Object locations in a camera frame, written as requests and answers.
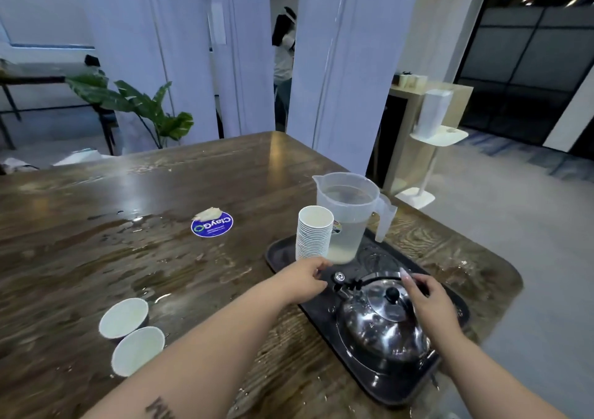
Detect clear plastic water pitcher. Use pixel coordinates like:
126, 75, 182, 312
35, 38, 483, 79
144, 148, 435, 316
312, 172, 398, 265

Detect stack of white paper cups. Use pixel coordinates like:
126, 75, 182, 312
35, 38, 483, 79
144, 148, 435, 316
295, 205, 335, 266

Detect shiny steel kettle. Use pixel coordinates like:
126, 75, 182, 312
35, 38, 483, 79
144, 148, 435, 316
330, 271, 433, 365

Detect person's left forearm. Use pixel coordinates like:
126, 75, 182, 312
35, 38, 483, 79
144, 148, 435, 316
81, 272, 298, 419

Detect white paper cup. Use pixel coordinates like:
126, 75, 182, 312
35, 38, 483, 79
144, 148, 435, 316
111, 326, 166, 378
98, 297, 149, 340

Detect black framed side table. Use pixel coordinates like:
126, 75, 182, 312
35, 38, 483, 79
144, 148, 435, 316
0, 58, 118, 156

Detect black serving tray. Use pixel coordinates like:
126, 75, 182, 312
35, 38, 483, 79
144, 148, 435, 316
265, 226, 471, 407

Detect person's left hand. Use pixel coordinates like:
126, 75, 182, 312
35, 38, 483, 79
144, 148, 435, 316
278, 257, 334, 305

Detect white rectangular container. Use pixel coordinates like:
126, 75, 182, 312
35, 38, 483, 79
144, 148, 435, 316
412, 89, 455, 139

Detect small jars on counter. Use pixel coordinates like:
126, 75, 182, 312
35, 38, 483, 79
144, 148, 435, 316
393, 72, 429, 90

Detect round blue sticker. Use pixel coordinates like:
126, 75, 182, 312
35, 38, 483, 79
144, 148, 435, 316
190, 210, 235, 239

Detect person's right hand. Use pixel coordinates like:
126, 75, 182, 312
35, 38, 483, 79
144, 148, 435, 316
400, 268, 460, 343

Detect white plastic sheet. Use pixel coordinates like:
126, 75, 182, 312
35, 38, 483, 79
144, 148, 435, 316
52, 148, 102, 167

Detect light wooden counter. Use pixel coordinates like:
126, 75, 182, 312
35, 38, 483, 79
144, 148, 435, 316
366, 82, 474, 197

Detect black framed glass partition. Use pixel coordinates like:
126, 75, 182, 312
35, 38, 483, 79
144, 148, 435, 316
454, 5, 594, 157

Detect person's right forearm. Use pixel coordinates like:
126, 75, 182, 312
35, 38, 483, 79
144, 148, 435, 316
429, 326, 574, 419

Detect green leafy potted plant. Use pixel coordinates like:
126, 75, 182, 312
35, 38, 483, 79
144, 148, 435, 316
65, 72, 195, 150

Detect white pedestal side table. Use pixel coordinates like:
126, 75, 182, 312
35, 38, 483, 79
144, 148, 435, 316
394, 125, 470, 211

